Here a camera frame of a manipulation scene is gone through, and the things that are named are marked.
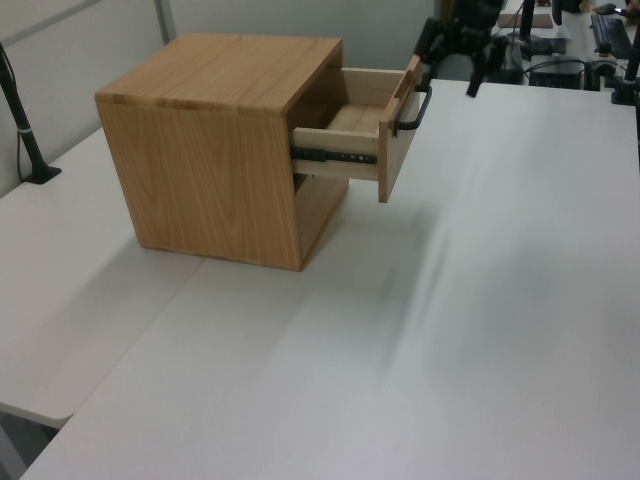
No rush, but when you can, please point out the black pole stand with base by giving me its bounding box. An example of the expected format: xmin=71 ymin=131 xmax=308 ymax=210
xmin=0 ymin=41 xmax=64 ymax=186

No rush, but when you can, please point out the black camera tripod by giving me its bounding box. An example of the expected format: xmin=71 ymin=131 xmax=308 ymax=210
xmin=413 ymin=0 xmax=509 ymax=99

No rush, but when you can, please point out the black table clamp mount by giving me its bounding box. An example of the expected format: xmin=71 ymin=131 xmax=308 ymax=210
xmin=608 ymin=27 xmax=640 ymax=107

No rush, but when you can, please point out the black upright monitor pole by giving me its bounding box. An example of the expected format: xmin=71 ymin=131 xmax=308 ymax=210
xmin=518 ymin=0 xmax=535 ymax=40

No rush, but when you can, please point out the black metal drawer handle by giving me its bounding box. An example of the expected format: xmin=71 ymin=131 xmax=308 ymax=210
xmin=391 ymin=84 xmax=434 ymax=139

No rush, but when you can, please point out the oak wooden drawer cabinet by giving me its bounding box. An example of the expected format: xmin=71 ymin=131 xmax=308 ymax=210
xmin=94 ymin=32 xmax=350 ymax=274

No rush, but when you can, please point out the brown desk mat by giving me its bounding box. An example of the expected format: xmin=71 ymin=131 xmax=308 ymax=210
xmin=499 ymin=13 xmax=554 ymax=31

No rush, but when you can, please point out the black electronics box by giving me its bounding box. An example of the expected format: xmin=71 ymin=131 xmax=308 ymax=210
xmin=528 ymin=58 xmax=587 ymax=91

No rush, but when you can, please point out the light wooden drawer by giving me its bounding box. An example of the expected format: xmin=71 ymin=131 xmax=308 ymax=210
xmin=292 ymin=53 xmax=424 ymax=204

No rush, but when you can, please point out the black drawer slide rail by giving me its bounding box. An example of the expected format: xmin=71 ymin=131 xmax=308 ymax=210
xmin=292 ymin=145 xmax=379 ymax=165

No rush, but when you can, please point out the black computer keyboard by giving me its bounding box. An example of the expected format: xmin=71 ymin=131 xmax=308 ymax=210
xmin=590 ymin=13 xmax=636 ymax=59

